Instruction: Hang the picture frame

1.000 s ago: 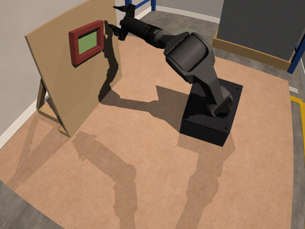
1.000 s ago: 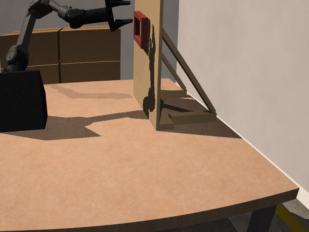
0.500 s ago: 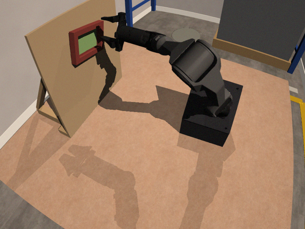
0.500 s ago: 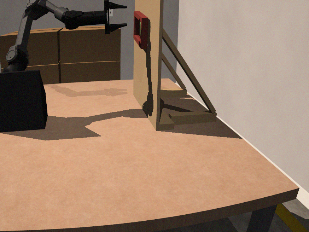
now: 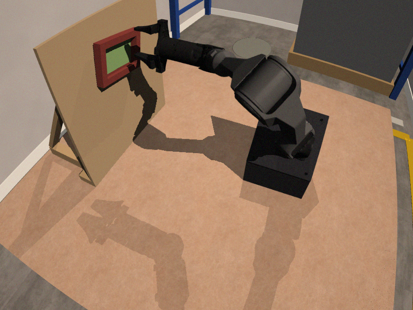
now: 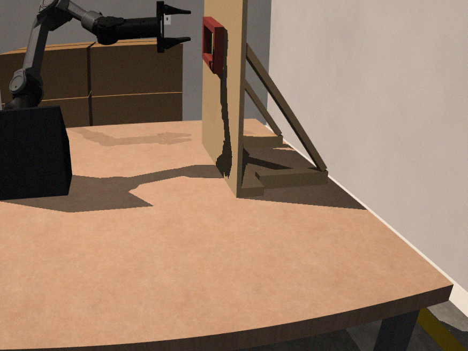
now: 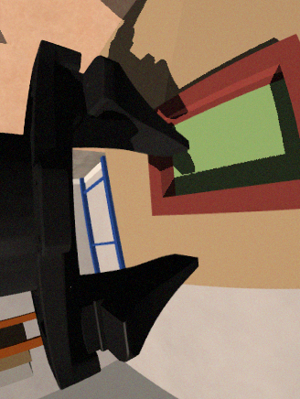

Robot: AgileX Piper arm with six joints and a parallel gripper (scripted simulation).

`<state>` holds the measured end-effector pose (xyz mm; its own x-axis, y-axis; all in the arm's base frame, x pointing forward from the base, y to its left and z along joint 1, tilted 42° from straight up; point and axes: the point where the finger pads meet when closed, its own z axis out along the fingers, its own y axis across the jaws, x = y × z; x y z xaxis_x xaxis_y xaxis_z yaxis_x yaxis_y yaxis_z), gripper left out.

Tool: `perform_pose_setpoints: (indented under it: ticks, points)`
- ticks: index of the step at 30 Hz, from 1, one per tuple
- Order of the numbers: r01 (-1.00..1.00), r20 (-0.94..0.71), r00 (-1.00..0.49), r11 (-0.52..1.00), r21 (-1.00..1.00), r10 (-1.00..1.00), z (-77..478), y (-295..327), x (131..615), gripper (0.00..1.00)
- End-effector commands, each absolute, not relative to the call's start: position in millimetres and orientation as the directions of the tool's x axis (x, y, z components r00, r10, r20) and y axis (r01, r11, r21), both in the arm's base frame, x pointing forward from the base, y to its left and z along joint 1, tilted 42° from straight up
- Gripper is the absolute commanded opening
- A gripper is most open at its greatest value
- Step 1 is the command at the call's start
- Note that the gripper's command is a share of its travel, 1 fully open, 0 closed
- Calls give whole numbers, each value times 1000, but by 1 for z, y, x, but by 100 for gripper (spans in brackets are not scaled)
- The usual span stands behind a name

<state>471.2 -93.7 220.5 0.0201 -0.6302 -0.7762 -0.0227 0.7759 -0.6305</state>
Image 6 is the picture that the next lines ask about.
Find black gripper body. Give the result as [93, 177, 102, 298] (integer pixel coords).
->
[141, 1, 164, 53]

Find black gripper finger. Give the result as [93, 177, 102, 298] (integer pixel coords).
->
[163, 4, 191, 15]
[163, 37, 191, 49]

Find tan wooden board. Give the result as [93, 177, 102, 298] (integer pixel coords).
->
[202, 0, 248, 198]

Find red picture frame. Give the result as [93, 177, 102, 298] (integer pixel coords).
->
[202, 17, 224, 74]

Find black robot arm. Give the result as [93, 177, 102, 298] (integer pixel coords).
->
[4, 0, 141, 110]

